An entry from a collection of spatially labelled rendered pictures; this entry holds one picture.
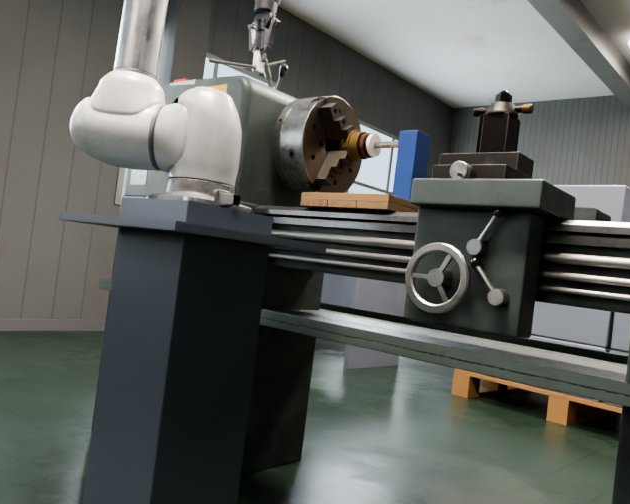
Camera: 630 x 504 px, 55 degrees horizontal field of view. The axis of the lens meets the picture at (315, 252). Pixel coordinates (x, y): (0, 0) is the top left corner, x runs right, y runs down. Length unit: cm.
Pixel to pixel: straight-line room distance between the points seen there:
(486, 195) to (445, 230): 14
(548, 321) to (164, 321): 274
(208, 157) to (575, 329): 267
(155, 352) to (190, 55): 392
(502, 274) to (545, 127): 698
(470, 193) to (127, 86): 80
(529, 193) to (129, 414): 96
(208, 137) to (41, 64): 340
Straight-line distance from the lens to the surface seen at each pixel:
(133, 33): 155
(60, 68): 478
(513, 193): 130
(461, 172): 139
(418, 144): 175
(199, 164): 138
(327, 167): 189
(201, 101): 142
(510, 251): 133
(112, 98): 149
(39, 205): 464
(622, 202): 363
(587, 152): 802
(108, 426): 148
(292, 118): 190
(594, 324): 362
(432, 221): 142
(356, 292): 429
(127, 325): 142
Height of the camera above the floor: 70
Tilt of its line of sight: 1 degrees up
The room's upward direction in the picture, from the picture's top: 7 degrees clockwise
